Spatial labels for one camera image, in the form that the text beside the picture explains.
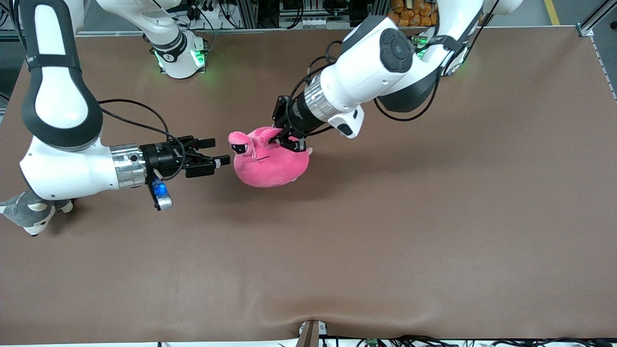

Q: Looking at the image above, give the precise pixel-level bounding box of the grey husky plush toy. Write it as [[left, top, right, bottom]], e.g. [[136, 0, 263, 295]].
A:
[[0, 190, 74, 237]]

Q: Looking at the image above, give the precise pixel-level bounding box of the bundle of black cables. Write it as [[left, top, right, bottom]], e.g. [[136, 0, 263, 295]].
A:
[[328, 334, 617, 347]]

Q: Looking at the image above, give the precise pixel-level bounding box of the aluminium table edge rail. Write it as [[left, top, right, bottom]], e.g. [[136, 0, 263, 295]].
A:
[[76, 27, 357, 37]]

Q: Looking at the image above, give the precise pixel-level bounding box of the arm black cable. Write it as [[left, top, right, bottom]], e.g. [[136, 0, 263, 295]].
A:
[[284, 0, 500, 141], [98, 98, 188, 182]]

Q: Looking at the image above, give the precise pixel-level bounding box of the aluminium corner bracket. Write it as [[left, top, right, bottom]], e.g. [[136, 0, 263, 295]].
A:
[[576, 10, 617, 38]]

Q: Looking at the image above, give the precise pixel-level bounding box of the pink round plush toy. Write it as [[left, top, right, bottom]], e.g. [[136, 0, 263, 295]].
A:
[[228, 126, 311, 188]]

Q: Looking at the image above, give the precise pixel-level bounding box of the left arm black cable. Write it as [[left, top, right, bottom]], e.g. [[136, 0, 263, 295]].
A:
[[284, 0, 500, 141]]

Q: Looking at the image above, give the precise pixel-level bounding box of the pile of orange bread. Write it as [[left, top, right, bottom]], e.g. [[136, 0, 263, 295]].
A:
[[388, 0, 442, 28]]

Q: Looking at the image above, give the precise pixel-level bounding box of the white power strip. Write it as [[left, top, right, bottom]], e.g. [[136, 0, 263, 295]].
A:
[[298, 17, 339, 29]]

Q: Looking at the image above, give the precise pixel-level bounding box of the metal table edge bracket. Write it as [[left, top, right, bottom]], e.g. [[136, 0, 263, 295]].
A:
[[296, 320, 328, 347]]

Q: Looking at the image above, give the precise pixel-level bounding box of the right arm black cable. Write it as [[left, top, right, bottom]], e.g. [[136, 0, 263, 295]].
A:
[[98, 98, 188, 182]]

